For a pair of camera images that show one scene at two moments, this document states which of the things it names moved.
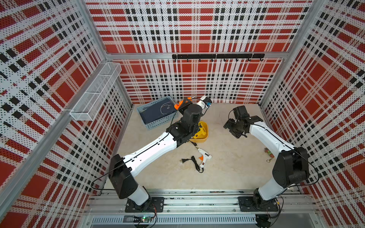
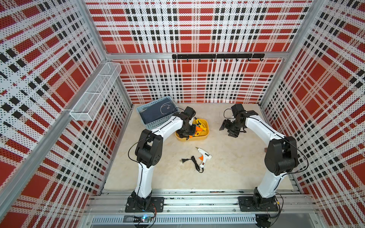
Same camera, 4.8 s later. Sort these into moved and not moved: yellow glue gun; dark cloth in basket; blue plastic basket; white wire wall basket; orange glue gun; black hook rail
Moved: orange glue gun; yellow glue gun
Not moved: black hook rail; blue plastic basket; white wire wall basket; dark cloth in basket
